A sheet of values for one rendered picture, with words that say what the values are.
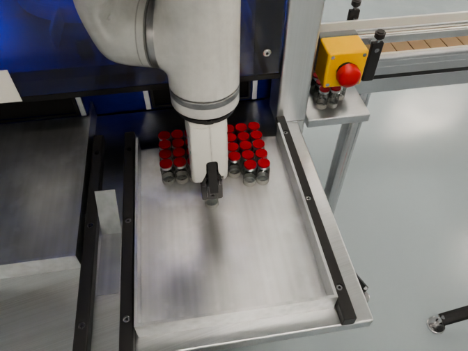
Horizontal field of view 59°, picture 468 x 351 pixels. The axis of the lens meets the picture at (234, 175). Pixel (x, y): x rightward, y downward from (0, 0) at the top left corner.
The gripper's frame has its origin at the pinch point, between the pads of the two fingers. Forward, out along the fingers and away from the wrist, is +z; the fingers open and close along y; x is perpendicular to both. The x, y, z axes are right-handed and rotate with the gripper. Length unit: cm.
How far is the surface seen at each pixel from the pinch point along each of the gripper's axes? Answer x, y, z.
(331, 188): 38, -33, 48
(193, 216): -3.3, 2.0, 5.7
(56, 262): -22.8, 8.5, 3.7
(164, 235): -7.9, 4.9, 5.7
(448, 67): 55, -29, 4
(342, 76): 24.4, -14.7, -6.4
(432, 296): 79, -14, 94
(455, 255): 95, -28, 94
